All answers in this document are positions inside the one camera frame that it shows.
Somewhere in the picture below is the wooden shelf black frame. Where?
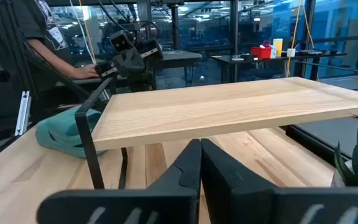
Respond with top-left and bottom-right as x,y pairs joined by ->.
74,77 -> 358,190

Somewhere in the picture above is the person's hand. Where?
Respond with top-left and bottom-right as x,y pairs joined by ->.
73,63 -> 100,80

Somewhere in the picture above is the yellow cable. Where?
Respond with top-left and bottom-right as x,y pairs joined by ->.
285,0 -> 304,78

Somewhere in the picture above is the person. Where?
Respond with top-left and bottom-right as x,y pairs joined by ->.
9,0 -> 101,80

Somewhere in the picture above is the black desk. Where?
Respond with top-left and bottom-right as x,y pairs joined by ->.
211,50 -> 347,83

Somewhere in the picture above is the teal slipper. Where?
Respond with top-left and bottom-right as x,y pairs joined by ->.
35,105 -> 108,159

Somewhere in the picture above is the silver aluminium bracket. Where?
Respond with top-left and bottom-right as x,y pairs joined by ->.
14,90 -> 32,137

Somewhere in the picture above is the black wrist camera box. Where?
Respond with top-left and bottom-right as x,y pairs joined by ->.
109,29 -> 135,53

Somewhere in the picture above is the grey table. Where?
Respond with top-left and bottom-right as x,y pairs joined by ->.
152,50 -> 203,91

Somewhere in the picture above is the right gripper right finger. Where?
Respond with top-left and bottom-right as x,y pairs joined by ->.
201,139 -> 358,224

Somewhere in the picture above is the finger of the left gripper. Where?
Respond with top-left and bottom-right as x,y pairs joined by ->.
94,51 -> 132,78
129,39 -> 164,75

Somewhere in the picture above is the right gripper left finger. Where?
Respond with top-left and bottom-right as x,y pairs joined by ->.
37,139 -> 202,224

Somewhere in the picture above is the yellow cup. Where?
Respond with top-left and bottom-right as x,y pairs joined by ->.
272,38 -> 283,57

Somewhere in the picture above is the red box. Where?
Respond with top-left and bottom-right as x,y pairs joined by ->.
250,46 -> 272,60

